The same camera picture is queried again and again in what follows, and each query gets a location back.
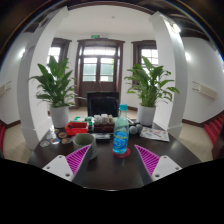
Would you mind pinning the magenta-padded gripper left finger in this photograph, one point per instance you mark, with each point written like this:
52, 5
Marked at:
58, 166

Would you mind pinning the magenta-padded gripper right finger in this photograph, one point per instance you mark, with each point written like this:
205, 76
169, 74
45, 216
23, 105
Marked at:
165, 166

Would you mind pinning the clear blue-capped water bottle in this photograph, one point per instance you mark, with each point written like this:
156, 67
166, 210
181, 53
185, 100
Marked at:
120, 136

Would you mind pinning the printed paper leaflet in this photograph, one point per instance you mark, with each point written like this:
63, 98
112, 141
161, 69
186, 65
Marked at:
154, 134

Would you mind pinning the grey-green ceramic mug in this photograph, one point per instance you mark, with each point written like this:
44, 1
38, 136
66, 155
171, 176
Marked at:
81, 140

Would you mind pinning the flat round red coaster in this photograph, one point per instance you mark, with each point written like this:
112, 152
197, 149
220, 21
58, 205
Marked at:
126, 154

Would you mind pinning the red plastic box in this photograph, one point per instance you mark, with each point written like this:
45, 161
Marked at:
76, 129

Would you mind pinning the grey round microphone heads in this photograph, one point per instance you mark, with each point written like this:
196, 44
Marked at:
135, 129

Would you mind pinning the green and white box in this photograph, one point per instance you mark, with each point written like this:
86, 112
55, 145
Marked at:
81, 119

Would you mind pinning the brown box of white packets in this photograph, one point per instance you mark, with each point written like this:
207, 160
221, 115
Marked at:
104, 125

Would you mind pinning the red carpeted staircase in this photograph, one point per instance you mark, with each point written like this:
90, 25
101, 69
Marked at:
215, 130
2, 136

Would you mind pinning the black chair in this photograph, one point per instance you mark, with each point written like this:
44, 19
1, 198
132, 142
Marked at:
102, 105

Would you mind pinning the broad-leaf plant in white pot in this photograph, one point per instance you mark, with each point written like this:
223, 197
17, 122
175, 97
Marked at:
150, 86
56, 86

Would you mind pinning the dark wooden glazed door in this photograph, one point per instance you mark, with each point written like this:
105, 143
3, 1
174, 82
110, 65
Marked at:
99, 66

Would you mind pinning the dark-framed window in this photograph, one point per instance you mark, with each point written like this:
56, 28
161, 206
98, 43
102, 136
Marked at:
56, 50
148, 55

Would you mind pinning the green exit sign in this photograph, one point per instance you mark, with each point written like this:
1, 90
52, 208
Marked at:
95, 36

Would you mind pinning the white wall-mounted unit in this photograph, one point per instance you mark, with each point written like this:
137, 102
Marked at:
5, 89
205, 90

